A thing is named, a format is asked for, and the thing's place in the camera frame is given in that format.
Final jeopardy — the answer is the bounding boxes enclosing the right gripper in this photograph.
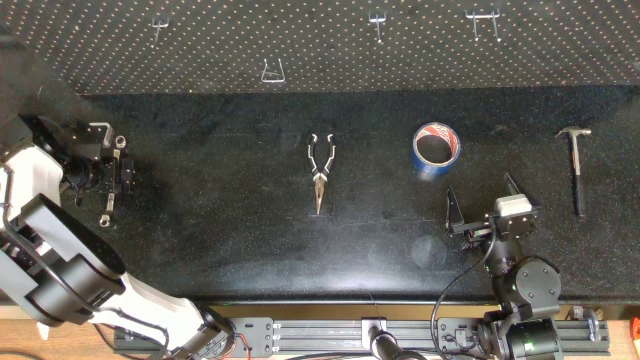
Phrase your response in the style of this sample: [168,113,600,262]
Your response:
[445,172,541,250]

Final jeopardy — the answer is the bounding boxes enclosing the hammer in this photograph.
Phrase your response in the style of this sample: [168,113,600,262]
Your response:
[554,125,593,219]

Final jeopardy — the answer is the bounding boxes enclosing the wrench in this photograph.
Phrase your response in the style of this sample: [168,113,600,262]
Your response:
[98,133,129,229]

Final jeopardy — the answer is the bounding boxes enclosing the black pegboard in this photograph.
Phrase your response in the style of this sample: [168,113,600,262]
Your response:
[0,0,640,96]

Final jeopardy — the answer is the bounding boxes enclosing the roll of blue tape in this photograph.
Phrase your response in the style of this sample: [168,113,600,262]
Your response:
[411,121,462,177]

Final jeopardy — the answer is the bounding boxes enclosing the pliers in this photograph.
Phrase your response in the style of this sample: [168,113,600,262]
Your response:
[306,132,337,216]

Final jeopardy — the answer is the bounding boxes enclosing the metal hook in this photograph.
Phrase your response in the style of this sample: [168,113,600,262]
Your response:
[464,9,502,43]
[151,17,171,47]
[259,58,287,84]
[368,11,387,44]

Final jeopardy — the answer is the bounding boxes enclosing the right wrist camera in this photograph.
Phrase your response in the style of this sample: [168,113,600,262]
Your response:
[493,193,533,218]

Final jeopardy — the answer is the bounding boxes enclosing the mounting rail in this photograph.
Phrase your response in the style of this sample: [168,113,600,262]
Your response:
[113,305,611,360]

